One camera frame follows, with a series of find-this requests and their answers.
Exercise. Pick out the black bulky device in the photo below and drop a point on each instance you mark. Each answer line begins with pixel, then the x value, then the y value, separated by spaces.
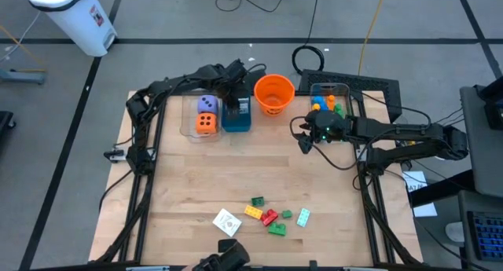
pixel 220 257

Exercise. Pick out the long yellow brick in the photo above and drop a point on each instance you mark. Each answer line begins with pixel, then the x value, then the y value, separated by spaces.
pixel 253 211

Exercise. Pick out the white brown-print card deck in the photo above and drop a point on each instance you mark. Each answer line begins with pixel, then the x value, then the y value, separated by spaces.
pixel 227 222

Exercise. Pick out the light turquoise long brick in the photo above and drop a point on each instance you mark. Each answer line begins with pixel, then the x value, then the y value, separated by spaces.
pixel 303 217

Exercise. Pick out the purple foam die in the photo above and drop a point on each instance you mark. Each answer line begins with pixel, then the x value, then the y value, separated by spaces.
pixel 207 104

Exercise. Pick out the black table edge clamp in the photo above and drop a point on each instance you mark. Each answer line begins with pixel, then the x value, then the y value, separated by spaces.
pixel 313 264

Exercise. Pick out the backlit keyboard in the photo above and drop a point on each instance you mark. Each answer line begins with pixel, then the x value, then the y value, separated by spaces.
pixel 487 235

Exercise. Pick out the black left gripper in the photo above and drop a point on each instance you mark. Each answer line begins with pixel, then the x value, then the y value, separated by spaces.
pixel 233 82

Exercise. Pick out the yellow toy block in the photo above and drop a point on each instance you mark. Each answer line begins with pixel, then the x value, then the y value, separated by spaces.
pixel 315 106

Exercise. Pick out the black wedge panel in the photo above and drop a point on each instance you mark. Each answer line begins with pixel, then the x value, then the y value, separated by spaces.
pixel 257 80

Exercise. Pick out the large blue toy block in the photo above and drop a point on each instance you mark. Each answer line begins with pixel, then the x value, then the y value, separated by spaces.
pixel 324 107

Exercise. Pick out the small green toy block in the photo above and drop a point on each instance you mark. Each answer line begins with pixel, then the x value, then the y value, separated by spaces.
pixel 287 213

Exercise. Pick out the white pedal trash can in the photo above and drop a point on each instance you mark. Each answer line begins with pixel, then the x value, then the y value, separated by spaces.
pixel 78 23

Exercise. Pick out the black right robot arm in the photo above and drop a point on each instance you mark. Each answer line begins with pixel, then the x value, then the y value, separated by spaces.
pixel 393 131

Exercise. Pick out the grey desk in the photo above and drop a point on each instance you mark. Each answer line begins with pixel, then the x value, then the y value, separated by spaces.
pixel 483 157

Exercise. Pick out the white paper sheet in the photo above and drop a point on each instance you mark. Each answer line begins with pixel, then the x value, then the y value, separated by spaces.
pixel 414 180

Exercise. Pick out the clear plastic bin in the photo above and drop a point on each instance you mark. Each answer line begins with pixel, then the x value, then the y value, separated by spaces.
pixel 188 106
pixel 330 88

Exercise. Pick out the orange pumpkin bucket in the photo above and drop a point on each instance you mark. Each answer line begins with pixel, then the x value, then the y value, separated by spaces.
pixel 274 92

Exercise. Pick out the large bright green block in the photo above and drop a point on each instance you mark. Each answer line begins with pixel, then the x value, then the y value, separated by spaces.
pixel 277 228

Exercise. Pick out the dark green square brick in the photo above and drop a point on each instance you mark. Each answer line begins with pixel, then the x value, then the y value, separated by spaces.
pixel 258 201

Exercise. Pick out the black desk equipment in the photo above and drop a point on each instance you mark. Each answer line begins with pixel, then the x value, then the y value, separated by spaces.
pixel 493 110

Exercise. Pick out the orange toy block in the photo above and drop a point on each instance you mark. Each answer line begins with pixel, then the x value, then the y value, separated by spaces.
pixel 331 102

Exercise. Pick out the orange foam die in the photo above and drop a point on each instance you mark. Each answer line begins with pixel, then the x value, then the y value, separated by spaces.
pixel 206 123

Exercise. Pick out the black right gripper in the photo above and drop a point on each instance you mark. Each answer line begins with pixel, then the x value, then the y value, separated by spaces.
pixel 330 127

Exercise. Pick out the black floor equipment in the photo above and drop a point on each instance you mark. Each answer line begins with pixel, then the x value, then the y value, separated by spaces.
pixel 6 123

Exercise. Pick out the teal rectangular bin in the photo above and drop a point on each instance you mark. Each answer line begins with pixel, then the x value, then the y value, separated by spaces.
pixel 236 126

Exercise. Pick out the pink plastic cup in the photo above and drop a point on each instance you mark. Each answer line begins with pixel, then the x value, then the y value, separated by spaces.
pixel 269 217

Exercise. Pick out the silver arm base bracket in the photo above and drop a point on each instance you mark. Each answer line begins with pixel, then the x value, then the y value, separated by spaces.
pixel 114 156
pixel 360 155

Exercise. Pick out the grey floor stand foot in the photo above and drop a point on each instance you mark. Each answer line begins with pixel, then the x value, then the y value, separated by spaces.
pixel 23 76

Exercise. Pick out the silver table edge bracket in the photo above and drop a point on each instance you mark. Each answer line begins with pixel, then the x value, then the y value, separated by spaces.
pixel 363 269
pixel 147 268

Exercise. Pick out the bright green brick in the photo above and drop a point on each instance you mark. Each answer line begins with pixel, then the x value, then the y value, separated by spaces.
pixel 339 110

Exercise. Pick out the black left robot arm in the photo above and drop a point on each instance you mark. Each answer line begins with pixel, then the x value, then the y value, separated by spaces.
pixel 177 82

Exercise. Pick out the white computer mouse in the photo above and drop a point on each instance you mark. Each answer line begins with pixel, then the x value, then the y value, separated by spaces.
pixel 455 231

